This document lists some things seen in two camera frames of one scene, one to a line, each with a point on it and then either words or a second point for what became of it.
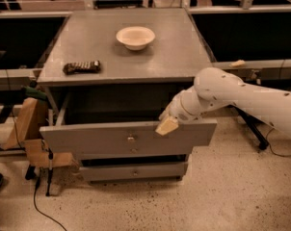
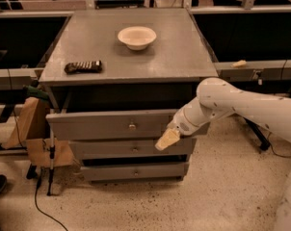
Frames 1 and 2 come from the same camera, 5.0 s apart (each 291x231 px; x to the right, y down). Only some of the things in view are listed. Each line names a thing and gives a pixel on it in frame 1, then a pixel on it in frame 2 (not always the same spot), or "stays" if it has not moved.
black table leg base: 253,123 stays
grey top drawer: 139,139 to 111,125
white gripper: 177,109 to 181,122
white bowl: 135,38 stays
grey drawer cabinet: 108,77 stays
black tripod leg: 50,158 stays
